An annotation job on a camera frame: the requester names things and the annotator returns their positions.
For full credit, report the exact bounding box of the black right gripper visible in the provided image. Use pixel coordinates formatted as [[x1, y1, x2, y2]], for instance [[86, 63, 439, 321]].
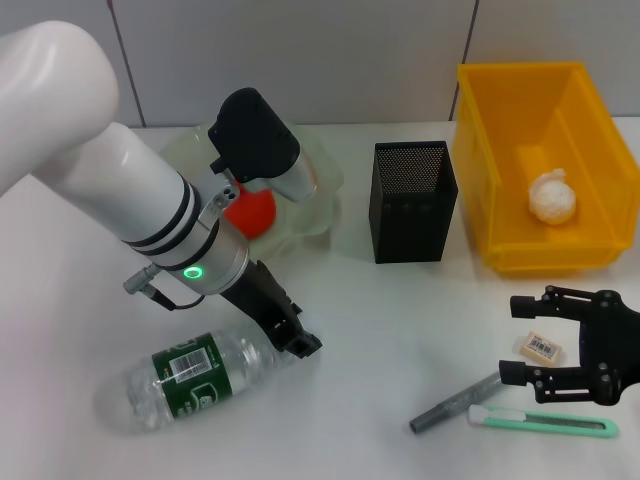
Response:
[[498, 284, 640, 407]]

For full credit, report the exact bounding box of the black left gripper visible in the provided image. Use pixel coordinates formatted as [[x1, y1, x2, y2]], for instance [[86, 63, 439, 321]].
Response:
[[226, 258, 325, 362]]

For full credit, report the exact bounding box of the beige eraser with barcode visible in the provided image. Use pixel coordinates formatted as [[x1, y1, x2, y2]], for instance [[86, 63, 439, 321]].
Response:
[[514, 329, 570, 371]]

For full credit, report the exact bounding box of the green utility knife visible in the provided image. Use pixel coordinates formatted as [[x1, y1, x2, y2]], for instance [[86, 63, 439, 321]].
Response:
[[467, 403, 621, 440]]

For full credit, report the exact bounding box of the water bottle with green label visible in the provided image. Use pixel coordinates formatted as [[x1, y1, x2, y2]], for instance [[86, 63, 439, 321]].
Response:
[[93, 323, 297, 437]]

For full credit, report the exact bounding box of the orange fruit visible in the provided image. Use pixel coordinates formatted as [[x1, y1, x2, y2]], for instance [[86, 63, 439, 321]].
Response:
[[222, 178, 280, 241]]

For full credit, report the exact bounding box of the white paper ball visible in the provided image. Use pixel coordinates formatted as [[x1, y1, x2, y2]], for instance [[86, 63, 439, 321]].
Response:
[[527, 167, 580, 227]]

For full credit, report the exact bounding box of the grey marker pen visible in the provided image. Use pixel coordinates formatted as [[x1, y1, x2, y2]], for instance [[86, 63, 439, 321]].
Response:
[[409, 370, 505, 435]]

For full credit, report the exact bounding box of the clear glass fruit plate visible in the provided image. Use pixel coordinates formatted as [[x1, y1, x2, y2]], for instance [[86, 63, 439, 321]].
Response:
[[158, 118, 347, 257]]

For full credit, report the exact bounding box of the black mesh pen holder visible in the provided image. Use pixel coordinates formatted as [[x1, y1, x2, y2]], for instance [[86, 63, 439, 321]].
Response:
[[368, 140, 460, 265]]

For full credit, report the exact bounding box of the yellow plastic storage bin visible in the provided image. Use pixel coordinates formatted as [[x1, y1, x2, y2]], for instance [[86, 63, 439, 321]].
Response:
[[453, 60, 640, 279]]

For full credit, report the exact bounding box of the left gripper cable with plugs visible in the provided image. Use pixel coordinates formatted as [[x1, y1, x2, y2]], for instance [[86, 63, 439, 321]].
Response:
[[122, 266, 207, 312]]

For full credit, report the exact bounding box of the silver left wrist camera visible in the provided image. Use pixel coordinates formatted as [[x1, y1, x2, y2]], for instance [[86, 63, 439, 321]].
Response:
[[206, 87, 320, 205]]

